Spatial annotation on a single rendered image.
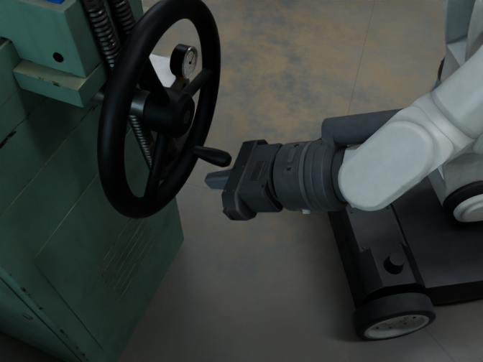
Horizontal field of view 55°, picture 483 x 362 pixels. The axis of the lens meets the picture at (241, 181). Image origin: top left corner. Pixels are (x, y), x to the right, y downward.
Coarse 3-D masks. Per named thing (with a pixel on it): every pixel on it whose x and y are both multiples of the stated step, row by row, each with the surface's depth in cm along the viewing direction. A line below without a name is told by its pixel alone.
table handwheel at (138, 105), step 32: (160, 0) 51; (192, 0) 54; (160, 32) 49; (128, 64) 46; (96, 96) 61; (128, 96) 47; (160, 96) 55; (192, 96) 64; (160, 128) 58; (192, 128) 72; (160, 160) 61; (192, 160) 71; (128, 192) 53; (160, 192) 65
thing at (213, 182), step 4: (208, 176) 67; (212, 176) 67; (216, 176) 66; (220, 176) 65; (224, 176) 65; (228, 176) 64; (204, 180) 67; (208, 180) 67; (212, 180) 66; (216, 180) 66; (220, 180) 65; (224, 180) 65; (208, 184) 67; (212, 184) 67; (216, 184) 66; (220, 184) 66; (224, 184) 66; (212, 188) 68; (216, 188) 68; (220, 188) 67
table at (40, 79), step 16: (0, 48) 54; (0, 64) 54; (16, 64) 56; (32, 64) 57; (0, 80) 55; (16, 80) 57; (32, 80) 56; (48, 80) 55; (64, 80) 55; (80, 80) 55; (96, 80) 57; (0, 96) 56; (48, 96) 57; (64, 96) 56; (80, 96) 55
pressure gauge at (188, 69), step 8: (176, 48) 87; (184, 48) 87; (192, 48) 88; (176, 56) 86; (184, 56) 86; (192, 56) 89; (176, 64) 87; (184, 64) 87; (192, 64) 90; (176, 72) 88; (184, 72) 88; (192, 72) 91
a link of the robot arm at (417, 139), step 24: (432, 96) 46; (408, 120) 45; (432, 120) 44; (456, 120) 44; (384, 144) 46; (408, 144) 45; (432, 144) 44; (456, 144) 44; (360, 168) 48; (384, 168) 47; (408, 168) 45; (432, 168) 45; (360, 192) 49; (384, 192) 47
